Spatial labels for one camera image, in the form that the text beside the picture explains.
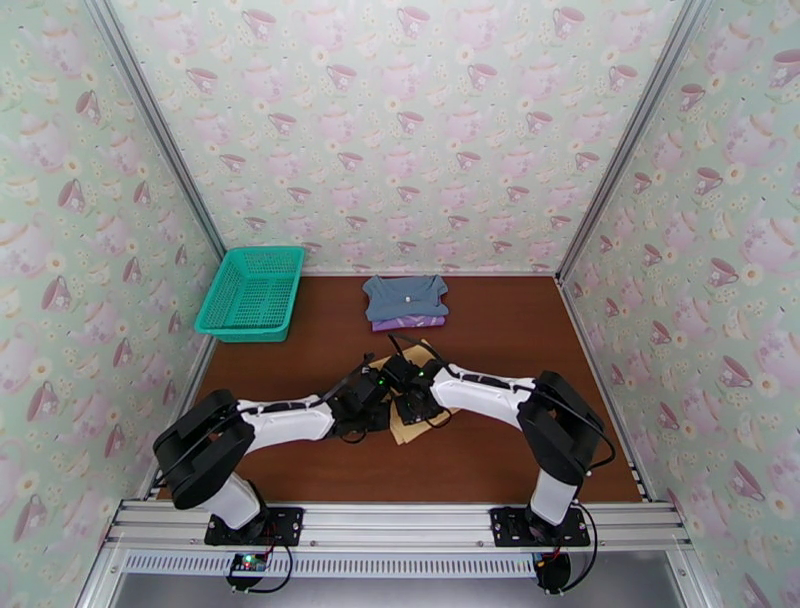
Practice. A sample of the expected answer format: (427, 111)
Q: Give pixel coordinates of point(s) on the tan t-shirt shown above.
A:
(409, 434)

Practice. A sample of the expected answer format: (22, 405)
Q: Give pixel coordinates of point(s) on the purple printed t-shirt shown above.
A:
(406, 323)

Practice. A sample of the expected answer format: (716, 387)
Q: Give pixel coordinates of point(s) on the blue t-shirt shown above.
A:
(400, 300)

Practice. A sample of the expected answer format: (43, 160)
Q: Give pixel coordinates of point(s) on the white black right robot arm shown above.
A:
(481, 390)

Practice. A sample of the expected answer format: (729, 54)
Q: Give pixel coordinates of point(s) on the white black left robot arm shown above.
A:
(287, 422)

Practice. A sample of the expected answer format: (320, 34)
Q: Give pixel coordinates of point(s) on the teal plastic laundry basket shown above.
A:
(250, 294)

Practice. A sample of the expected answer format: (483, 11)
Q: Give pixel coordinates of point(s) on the small circuit board with leds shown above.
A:
(249, 565)

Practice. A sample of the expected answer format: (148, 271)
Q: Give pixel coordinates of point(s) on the black round controller unit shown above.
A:
(553, 572)

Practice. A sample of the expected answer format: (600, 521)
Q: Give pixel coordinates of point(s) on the aluminium mounting rail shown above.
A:
(400, 522)

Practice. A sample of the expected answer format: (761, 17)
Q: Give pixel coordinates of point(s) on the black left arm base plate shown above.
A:
(287, 522)

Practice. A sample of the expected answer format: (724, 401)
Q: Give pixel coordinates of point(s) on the aluminium table side rail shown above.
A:
(615, 406)
(187, 400)

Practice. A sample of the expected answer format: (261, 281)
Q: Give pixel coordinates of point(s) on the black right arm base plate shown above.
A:
(509, 528)

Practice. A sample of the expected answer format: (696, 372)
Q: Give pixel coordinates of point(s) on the aluminium frame post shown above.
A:
(156, 125)
(631, 137)

